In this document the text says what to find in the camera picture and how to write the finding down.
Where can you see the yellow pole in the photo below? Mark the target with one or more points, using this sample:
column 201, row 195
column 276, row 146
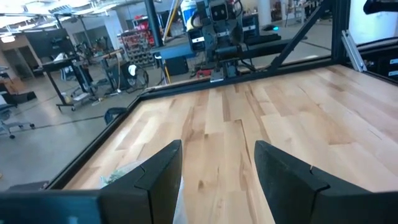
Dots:
column 172, row 15

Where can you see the black aluminium table frame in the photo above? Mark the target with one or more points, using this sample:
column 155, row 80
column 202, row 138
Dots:
column 95, row 144

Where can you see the black floor fan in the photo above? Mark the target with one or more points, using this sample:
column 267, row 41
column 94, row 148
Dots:
column 136, row 77

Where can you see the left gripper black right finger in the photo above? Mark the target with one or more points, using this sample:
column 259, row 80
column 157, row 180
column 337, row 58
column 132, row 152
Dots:
column 295, row 193

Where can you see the grey office chair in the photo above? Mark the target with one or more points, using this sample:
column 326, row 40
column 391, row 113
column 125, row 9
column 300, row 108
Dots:
column 9, row 124

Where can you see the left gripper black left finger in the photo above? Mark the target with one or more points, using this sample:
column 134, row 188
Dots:
column 149, row 193

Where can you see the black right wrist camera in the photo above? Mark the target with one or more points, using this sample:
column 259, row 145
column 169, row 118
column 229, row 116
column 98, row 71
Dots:
column 219, row 11

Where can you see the black gadget with blue light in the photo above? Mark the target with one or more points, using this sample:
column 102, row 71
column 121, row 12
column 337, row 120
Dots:
column 273, row 28

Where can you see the parts bin shelf rack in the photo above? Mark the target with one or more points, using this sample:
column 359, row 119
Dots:
column 136, row 46

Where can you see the clear plastic cup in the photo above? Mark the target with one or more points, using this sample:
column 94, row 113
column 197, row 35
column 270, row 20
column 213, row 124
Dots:
column 124, row 172

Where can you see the red tool case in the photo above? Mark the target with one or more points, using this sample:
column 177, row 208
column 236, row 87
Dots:
column 203, row 73

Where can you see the dark grey desk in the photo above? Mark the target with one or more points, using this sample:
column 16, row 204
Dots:
column 174, row 50

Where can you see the black board panel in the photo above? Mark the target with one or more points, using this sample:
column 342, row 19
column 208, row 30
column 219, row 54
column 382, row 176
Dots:
column 49, row 42

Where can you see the black rolling work table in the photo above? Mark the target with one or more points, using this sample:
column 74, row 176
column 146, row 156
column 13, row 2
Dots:
column 62, row 67

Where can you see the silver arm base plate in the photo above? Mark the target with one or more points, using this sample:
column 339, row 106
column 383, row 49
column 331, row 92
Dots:
column 216, row 76

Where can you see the silver aluminium bracket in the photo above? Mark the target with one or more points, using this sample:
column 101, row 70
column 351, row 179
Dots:
column 354, row 49

